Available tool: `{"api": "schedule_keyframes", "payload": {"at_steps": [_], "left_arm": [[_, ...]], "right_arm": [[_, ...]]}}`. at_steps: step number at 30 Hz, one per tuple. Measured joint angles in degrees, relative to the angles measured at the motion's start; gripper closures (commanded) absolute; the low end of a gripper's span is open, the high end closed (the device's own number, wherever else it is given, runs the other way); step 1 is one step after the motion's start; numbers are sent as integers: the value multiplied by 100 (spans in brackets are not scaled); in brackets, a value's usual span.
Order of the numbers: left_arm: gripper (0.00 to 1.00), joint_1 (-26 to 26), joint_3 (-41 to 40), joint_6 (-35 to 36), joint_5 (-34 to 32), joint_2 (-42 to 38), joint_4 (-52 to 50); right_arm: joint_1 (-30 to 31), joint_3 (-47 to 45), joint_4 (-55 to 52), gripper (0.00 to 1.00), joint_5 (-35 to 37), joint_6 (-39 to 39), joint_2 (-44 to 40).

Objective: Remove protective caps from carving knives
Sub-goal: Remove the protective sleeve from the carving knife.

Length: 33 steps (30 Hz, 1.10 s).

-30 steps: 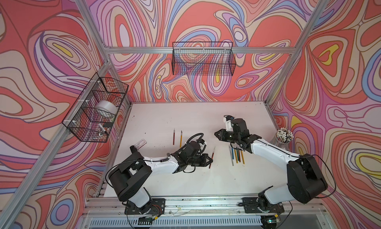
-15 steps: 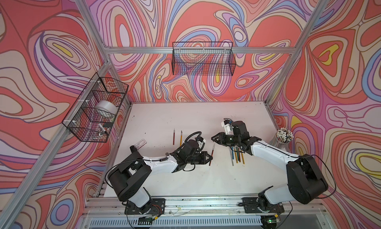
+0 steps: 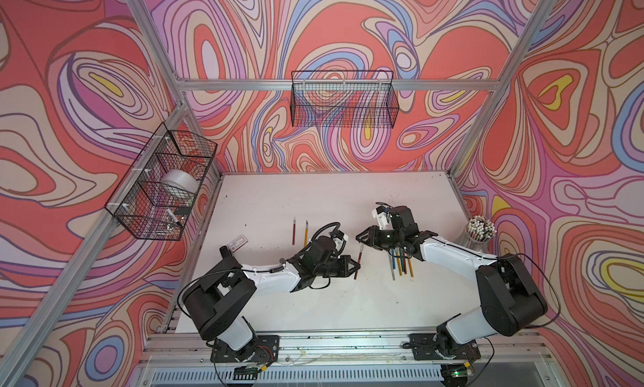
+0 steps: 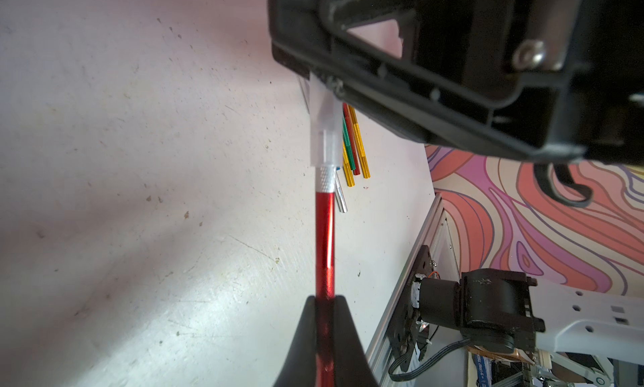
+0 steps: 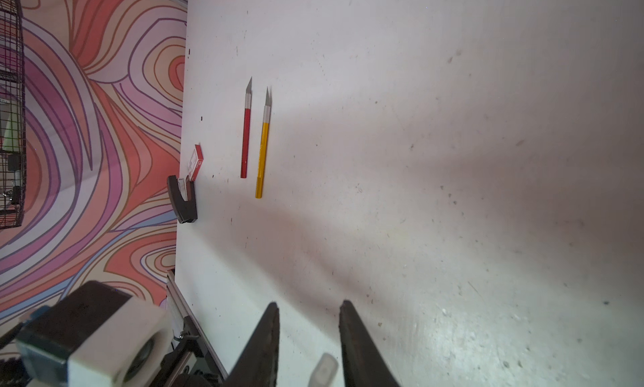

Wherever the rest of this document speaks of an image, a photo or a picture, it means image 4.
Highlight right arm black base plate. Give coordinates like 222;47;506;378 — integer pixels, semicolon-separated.
386;244;434;358

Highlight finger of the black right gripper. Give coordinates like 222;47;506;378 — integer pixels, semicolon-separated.
268;0;587;161

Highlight dark red carving knife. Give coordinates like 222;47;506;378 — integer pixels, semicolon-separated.
343;104;361;175

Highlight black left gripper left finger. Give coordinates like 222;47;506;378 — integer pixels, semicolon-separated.
273;296;317;387

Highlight silver carving knife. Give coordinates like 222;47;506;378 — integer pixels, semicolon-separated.
335;173;347;214

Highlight green carving knife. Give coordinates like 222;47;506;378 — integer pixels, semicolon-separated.
342;120;356;171

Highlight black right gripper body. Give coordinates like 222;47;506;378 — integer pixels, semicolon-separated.
316;0;644;164

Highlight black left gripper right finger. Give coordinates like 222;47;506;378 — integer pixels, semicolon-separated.
333;296;378;387

